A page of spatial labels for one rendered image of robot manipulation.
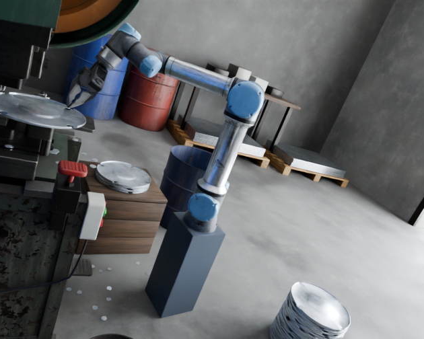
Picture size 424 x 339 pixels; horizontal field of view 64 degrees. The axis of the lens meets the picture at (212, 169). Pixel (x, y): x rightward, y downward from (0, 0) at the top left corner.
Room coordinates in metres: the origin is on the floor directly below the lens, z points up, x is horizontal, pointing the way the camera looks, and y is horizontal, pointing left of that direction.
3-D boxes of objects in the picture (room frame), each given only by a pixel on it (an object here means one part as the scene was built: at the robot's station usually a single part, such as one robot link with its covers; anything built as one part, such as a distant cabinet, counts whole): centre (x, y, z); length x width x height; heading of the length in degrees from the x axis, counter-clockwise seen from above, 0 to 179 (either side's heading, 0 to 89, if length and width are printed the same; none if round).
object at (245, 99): (1.21, -0.02, 0.82); 0.15 x 0.12 x 0.55; 176
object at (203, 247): (1.34, -0.03, 0.23); 0.18 x 0.18 x 0.45; 42
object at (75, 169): (0.79, 0.34, 0.72); 0.07 x 0.06 x 0.08; 119
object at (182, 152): (2.13, 0.09, 0.24); 0.42 x 0.42 x 0.48
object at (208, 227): (1.34, -0.03, 0.50); 0.15 x 0.15 x 0.10
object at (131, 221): (1.67, 0.43, 0.18); 0.40 x 0.38 x 0.35; 126
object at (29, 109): (1.02, 0.59, 0.78); 0.29 x 0.29 x 0.01
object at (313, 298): (1.37, -0.70, 0.26); 0.29 x 0.29 x 0.01
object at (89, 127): (1.05, 0.55, 0.72); 0.25 x 0.14 x 0.14; 119
